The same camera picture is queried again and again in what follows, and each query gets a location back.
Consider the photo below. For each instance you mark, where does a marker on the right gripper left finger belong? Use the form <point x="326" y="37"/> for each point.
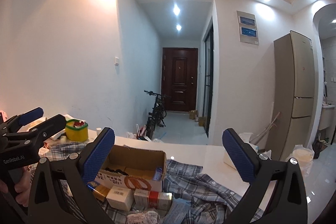
<point x="47" y="200"/>

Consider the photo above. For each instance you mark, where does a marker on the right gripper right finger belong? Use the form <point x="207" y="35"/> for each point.
<point x="287" y="203"/>

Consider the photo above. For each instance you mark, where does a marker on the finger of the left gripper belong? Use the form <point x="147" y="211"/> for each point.
<point x="44" y="129"/>
<point x="15" y="123"/>

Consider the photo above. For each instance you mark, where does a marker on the gold cigarette pack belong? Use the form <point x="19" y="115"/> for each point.
<point x="100" y="192"/>

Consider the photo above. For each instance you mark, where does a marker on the dark blue cigarette box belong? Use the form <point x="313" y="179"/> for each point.
<point x="158" y="174"/>

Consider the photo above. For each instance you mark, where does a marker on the person left hand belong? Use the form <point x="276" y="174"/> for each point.
<point x="23" y="187"/>

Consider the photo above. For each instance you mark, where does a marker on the yellow green-rimmed container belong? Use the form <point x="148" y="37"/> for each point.
<point x="76" y="130"/>

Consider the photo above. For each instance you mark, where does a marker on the cups in plastic bag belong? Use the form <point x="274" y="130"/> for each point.
<point x="304" y="157"/>

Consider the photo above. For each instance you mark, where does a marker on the small white box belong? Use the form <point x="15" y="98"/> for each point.
<point x="120" y="198"/>

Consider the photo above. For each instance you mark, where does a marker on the white pill bottle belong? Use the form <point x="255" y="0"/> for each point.
<point x="98" y="130"/>

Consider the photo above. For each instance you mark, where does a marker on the white tissue pack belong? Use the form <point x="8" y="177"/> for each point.
<point x="234" y="150"/>

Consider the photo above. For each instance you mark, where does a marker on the blue plaid shirt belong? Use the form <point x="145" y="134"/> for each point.
<point x="210" y="202"/>

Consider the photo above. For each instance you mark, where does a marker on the beige refrigerator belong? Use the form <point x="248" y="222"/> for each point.
<point x="294" y="94"/>

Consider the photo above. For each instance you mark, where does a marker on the white red cigarette pack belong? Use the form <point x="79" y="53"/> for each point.
<point x="152" y="199"/>

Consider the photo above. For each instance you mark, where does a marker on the brown cardboard box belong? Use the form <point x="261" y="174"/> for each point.
<point x="132" y="168"/>

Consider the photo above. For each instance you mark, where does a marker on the crinkly plastic snack packet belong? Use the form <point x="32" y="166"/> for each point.
<point x="143" y="217"/>

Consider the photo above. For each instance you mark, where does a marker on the light blue packet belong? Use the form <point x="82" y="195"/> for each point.
<point x="178" y="211"/>

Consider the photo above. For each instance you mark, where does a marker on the cardboard boxes on floor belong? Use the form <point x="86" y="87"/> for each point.
<point x="194" y="115"/>

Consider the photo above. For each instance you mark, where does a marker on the black bicycle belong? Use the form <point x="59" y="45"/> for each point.
<point x="158" y="114"/>

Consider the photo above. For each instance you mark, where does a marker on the black framed glass door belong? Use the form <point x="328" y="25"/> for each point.
<point x="209" y="68"/>

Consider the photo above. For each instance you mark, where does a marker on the dark red door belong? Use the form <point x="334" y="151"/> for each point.
<point x="179" y="78"/>

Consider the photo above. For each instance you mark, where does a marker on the white light switch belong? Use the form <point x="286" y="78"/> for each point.
<point x="117" y="61"/>

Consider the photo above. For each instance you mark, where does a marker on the wall electrical panel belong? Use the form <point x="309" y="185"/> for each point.
<point x="248" y="28"/>

